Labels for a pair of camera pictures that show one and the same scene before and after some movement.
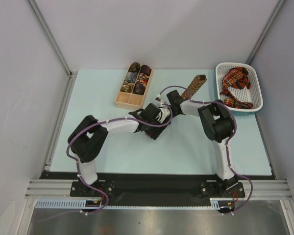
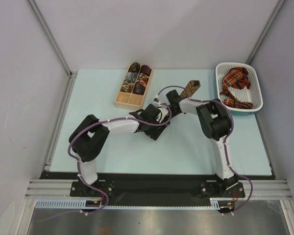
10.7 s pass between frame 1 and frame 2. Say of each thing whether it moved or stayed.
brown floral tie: moved
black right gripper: stayed
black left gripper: stayed
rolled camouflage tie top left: stayed
